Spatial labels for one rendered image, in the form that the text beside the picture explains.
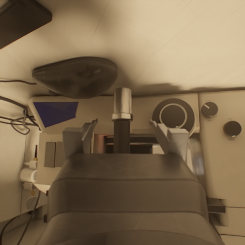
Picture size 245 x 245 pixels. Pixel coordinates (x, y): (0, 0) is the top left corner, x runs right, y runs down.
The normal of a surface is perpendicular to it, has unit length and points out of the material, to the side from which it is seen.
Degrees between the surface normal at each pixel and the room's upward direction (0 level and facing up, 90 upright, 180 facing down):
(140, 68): 0
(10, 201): 90
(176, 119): 90
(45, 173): 90
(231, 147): 90
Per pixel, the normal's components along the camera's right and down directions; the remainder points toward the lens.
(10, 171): 0.96, -0.03
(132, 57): -0.01, 0.99
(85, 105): -0.04, 0.01
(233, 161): -0.27, -0.14
